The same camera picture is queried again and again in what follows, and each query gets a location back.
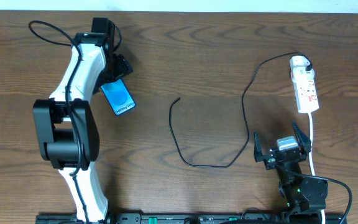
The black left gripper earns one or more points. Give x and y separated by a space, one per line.
120 66

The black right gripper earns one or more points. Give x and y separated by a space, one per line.
283 155

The blue screen Galaxy smartphone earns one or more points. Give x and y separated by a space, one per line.
118 96

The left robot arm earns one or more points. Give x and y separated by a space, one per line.
66 130

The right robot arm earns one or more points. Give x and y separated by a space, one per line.
305 195

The white USB charger adapter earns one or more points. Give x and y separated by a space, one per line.
299 61

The white power strip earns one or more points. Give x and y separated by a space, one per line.
305 90

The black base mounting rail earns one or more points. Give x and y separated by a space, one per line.
136 218

